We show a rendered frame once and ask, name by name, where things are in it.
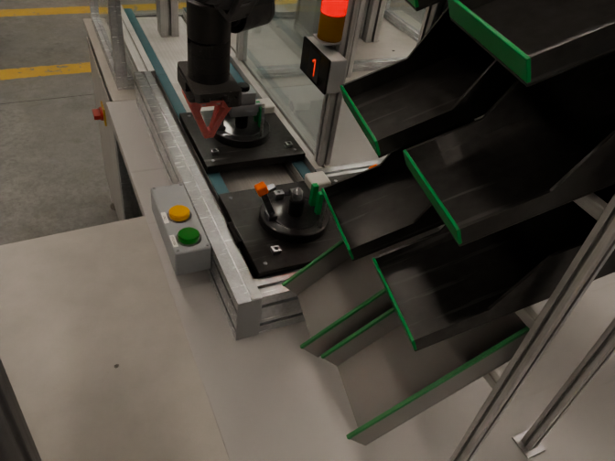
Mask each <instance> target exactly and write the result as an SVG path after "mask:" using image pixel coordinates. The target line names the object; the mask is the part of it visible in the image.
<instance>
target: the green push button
mask: <svg viewBox="0 0 615 461"><path fill-rule="evenodd" d="M199 239H200V233H199V231H198V230H196V229H194V228H191V227H187V228H184V229H181V230H180V231H179V232H178V240H179V241H180V242H181V243H183V244H194V243H196V242H197V241H198V240H199Z"/></svg>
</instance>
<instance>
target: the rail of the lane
mask: <svg viewBox="0 0 615 461"><path fill-rule="evenodd" d="M134 76H135V96H136V105H137V108H138V110H139V112H140V114H141V116H142V118H143V121H144V123H145V126H146V129H147V131H148V133H149V136H150V138H151V140H152V143H153V145H154V147H155V149H156V153H157V155H158V157H159V160H160V162H161V165H162V167H163V168H164V171H165V173H166V176H167V179H168V182H169V184H170V185H175V184H181V183H183V184H184V186H185V189H186V190H187V192H188V194H189V198H190V200H191V202H192V205H193V207H194V209H195V210H196V212H197V215H198V217H199V219H200V223H201V225H202V227H203V229H204V231H205V233H206V235H207V237H208V240H209V242H210V245H211V268H210V269H207V270H206V271H207V274H208V276H209V278H210V281H211V284H212V286H213V289H214V291H215V293H216V295H217V297H218V299H219V302H220V304H221V308H222V310H223V313H224V315H225V317H226V319H227V321H228V324H229V326H230V329H231V331H232V334H233V336H234V338H235V340H239V339H243V338H248V337H252V336H256V335H259V328H260V320H261V312H262V303H263V297H262V295H261V293H260V291H259V289H258V287H257V285H256V283H255V281H254V279H253V277H252V275H251V273H250V271H249V269H248V267H247V265H246V263H245V261H244V259H243V257H242V255H241V253H240V251H239V249H238V248H242V241H241V239H240V237H239V235H238V233H237V231H236V229H235V228H234V226H233V224H232V222H228V224H227V225H226V223H225V221H224V219H223V217H222V215H221V213H220V211H219V209H218V207H217V204H216V202H215V200H214V198H213V196H212V194H211V193H210V190H209V188H208V186H207V184H206V182H205V180H204V178H203V176H202V174H201V173H200V170H199V168H198V166H197V164H196V162H195V160H194V158H193V156H192V154H191V152H190V151H189V148H188V146H187V144H186V142H185V140H184V138H183V136H182V134H181V132H180V130H179V129H178V126H177V124H176V122H175V120H174V118H173V116H172V114H171V112H170V110H169V109H168V107H167V103H166V101H165V99H164V97H163V95H162V93H161V91H160V89H159V88H158V86H157V84H156V81H155V79H154V77H153V75H152V73H151V71H144V74H142V73H141V71H136V72H134Z"/></svg>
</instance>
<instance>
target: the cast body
mask: <svg viewBox="0 0 615 461"><path fill-rule="evenodd" d="M238 84H239V86H240V87H241V88H242V105H241V106H239V107H232V108H231V109H230V111H229V115H230V116H231V117H244V116H256V115H257V113H258V112H259V107H262V102H256V101H255V99H256V92H255V91H254V88H253V87H252V85H250V84H248V83H246V82H239V83H238Z"/></svg>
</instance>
